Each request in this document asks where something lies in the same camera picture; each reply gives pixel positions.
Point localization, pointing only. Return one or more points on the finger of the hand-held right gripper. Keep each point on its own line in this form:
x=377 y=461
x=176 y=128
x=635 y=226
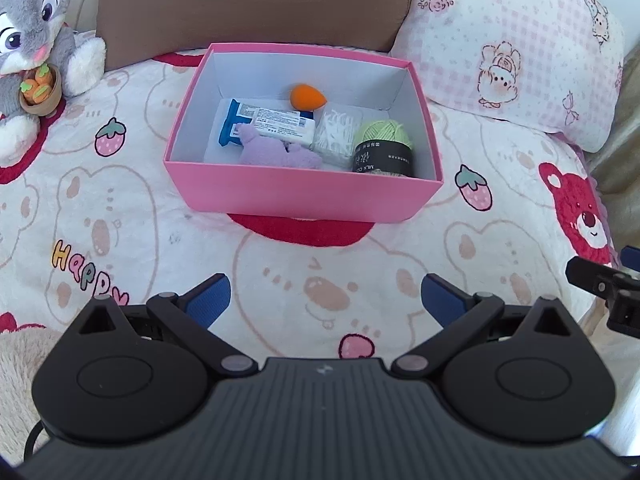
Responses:
x=595 y=277
x=631 y=257

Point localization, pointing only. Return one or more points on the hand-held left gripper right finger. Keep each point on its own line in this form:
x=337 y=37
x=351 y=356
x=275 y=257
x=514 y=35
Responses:
x=442 y=300

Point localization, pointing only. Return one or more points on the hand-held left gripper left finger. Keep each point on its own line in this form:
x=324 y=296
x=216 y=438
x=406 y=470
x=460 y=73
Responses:
x=210 y=300

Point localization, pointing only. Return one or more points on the pink cardboard box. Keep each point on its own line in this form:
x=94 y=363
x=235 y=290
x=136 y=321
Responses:
x=300 y=190

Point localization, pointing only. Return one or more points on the green yarn ball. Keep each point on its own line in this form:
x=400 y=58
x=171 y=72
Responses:
x=382 y=152

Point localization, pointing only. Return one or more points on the purple plush toy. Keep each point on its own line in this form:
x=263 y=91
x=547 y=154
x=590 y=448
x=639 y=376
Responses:
x=280 y=152

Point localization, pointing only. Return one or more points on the blue wipe packet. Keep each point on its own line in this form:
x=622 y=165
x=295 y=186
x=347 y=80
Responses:
x=230 y=125

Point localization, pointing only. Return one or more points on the white wet wipes pack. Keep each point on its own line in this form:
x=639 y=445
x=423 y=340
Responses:
x=285 y=127

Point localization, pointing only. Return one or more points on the clear bag of white items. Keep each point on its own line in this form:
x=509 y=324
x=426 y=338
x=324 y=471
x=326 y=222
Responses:
x=337 y=132

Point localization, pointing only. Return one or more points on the orange makeup sponge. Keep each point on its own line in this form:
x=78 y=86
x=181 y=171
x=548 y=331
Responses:
x=306 y=96

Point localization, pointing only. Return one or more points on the printed bear blanket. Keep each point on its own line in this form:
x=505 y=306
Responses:
x=150 y=240

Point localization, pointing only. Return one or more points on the beige fluffy blanket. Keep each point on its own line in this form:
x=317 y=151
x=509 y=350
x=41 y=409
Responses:
x=20 y=365

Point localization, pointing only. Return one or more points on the pink checked pillow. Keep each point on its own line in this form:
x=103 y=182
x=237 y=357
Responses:
x=510 y=35

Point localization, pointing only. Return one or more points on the brown pillow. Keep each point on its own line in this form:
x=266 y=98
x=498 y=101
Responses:
x=250 y=5

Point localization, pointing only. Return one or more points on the grey plush bunny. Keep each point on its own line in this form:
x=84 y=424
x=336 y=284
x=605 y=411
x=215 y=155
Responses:
x=35 y=40

